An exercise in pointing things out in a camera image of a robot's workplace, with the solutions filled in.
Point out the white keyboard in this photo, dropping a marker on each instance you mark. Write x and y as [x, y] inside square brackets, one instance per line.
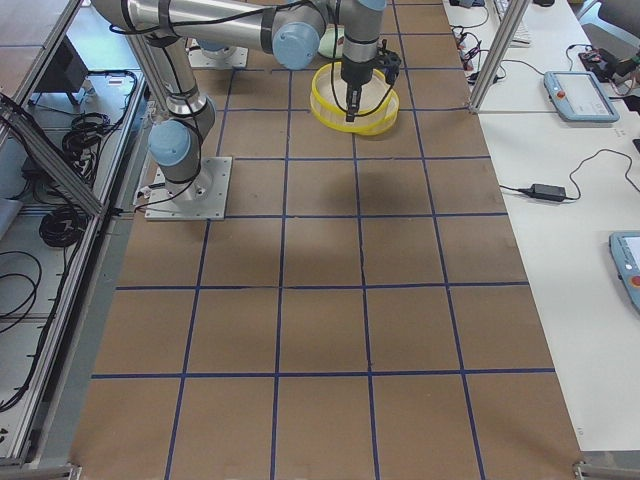
[521, 37]

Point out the aluminium frame post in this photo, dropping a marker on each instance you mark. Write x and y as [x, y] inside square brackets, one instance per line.
[499, 46]

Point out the yellow steamer layer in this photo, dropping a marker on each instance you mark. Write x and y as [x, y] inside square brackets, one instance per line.
[382, 125]
[327, 98]

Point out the circuit board with wires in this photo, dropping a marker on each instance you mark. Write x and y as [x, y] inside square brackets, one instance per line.
[600, 62]

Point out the light green plate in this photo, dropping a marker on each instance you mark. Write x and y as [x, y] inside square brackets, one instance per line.
[331, 43]

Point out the blue teach pendant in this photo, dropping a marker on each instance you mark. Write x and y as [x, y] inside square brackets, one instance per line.
[579, 97]
[624, 249]

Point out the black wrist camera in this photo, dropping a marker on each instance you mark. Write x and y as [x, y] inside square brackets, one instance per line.
[388, 62]

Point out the square robot base plate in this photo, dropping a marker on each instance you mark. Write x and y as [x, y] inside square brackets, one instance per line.
[203, 199]

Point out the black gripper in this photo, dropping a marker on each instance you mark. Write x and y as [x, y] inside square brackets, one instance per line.
[356, 72]

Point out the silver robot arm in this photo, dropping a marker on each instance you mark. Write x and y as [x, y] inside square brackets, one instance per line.
[290, 32]

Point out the black power adapter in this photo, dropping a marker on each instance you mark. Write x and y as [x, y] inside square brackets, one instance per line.
[548, 192]

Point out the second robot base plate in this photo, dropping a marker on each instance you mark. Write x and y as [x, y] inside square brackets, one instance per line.
[223, 59]

